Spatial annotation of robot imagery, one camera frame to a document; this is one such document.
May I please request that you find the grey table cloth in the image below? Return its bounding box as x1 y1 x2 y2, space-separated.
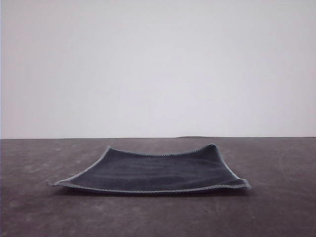
0 135 316 237

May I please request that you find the purple towel with grey hem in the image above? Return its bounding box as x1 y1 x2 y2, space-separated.
45 143 253 196

